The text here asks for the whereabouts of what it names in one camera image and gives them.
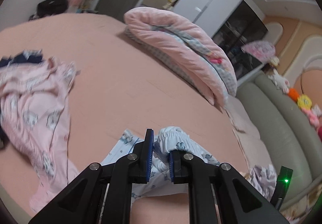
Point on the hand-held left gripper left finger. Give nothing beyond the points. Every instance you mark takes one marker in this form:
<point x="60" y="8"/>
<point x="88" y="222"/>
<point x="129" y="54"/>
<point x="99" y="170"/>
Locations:
<point x="150" y="156"/>

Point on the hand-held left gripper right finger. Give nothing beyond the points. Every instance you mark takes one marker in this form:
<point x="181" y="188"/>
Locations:
<point x="172" y="166"/>

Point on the light blue printed shorts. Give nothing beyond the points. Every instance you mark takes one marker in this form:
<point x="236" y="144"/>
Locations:
<point x="176" y="138"/>

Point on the white garment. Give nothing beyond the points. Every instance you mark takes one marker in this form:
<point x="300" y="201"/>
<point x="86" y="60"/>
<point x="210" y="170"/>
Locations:
<point x="263" y="180"/>

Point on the grey padded headboard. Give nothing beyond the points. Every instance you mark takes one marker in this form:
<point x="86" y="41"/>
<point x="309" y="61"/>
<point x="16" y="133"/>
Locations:
<point x="276" y="126"/>

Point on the pink plush toy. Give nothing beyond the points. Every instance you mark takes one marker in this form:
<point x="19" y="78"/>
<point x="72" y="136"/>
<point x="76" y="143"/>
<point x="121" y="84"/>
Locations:
<point x="314" y="114"/>

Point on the bed with pink sheet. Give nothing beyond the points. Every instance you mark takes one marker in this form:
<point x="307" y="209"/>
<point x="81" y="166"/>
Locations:
<point x="125" y="75"/>

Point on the yellow sunflower plush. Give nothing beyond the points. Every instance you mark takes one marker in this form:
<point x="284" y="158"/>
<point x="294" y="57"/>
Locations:
<point x="304" y="102"/>

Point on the orange plush toy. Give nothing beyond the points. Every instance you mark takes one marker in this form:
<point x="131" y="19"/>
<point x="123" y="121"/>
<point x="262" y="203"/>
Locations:
<point x="293" y="94"/>

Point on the white bunny plush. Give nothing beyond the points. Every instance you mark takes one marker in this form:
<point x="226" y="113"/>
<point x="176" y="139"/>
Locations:
<point x="278" y="80"/>

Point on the gold hoop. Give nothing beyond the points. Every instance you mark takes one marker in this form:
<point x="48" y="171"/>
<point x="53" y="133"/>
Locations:
<point x="301" y="78"/>

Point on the folded pink quilt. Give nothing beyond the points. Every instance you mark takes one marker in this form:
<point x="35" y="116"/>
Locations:
<point x="176" y="45"/>

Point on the pink printed pajama garment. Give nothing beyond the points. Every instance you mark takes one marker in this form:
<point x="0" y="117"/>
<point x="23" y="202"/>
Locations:
<point x="32" y="103"/>

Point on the pink printed cloth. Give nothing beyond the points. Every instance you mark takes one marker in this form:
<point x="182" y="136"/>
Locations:
<point x="259" y="49"/>

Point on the black glass cabinet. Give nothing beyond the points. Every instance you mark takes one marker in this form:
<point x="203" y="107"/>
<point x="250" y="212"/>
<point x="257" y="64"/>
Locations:
<point x="239" y="35"/>

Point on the navy garment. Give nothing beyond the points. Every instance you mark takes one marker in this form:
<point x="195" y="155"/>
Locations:
<point x="22" y="59"/>

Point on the white wardrobe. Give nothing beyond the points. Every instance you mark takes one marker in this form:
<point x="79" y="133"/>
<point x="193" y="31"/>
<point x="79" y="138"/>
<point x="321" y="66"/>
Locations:
<point x="201" y="0"/>

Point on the black backpack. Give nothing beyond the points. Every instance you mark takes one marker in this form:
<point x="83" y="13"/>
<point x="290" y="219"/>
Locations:
<point x="51" y="5"/>

